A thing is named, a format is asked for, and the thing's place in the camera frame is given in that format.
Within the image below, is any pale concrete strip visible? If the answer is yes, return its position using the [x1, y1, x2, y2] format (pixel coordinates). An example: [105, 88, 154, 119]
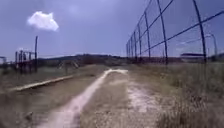
[8, 74, 75, 92]

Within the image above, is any dry grass field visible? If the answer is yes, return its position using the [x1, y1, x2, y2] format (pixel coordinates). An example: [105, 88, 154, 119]
[0, 61, 224, 128]

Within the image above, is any tall metal mesh fence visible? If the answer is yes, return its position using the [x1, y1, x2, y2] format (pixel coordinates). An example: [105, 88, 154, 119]
[125, 0, 224, 65]

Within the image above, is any low long building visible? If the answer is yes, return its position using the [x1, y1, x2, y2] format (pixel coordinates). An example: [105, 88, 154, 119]
[179, 52, 207, 63]

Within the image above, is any pale dirt path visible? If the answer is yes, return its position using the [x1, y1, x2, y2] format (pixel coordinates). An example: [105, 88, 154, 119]
[35, 68, 129, 128]

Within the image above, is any dark metal frame structure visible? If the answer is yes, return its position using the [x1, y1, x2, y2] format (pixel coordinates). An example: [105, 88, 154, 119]
[14, 49, 36, 74]

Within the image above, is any dark pole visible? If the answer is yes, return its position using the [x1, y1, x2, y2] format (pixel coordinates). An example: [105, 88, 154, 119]
[34, 35, 39, 73]

